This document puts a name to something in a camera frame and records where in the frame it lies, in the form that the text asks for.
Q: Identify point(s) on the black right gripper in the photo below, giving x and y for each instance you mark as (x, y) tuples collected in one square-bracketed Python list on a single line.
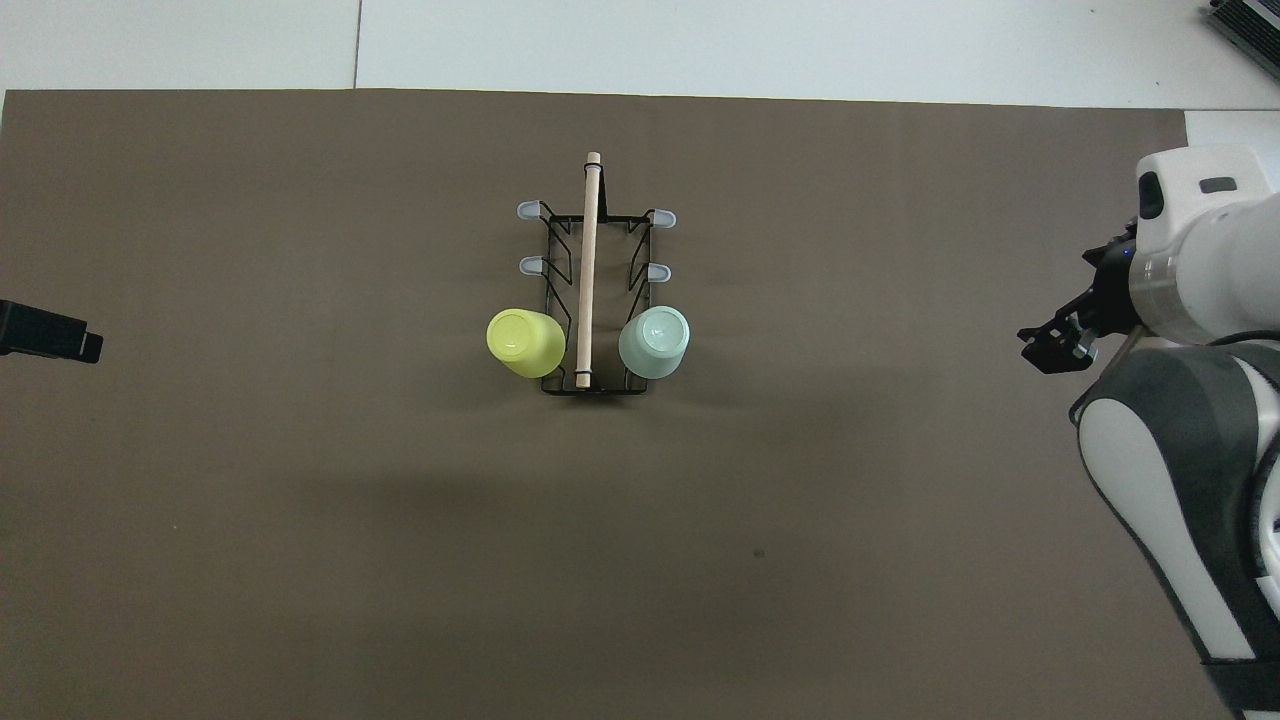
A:
[(1115, 295)]

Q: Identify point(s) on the pale green plastic cup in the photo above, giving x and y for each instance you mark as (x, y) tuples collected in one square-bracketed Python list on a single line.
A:
[(655, 340)]

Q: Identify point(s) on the yellow plastic cup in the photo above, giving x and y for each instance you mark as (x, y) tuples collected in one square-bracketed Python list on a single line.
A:
[(522, 340)]

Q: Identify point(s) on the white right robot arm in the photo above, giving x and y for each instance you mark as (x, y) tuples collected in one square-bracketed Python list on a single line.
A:
[(1200, 260)]

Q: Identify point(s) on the dark grey ribbed device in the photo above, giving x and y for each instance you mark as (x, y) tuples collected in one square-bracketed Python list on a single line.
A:
[(1250, 22)]

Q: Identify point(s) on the brown table mat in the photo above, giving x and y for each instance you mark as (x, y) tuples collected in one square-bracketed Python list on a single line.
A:
[(400, 520)]

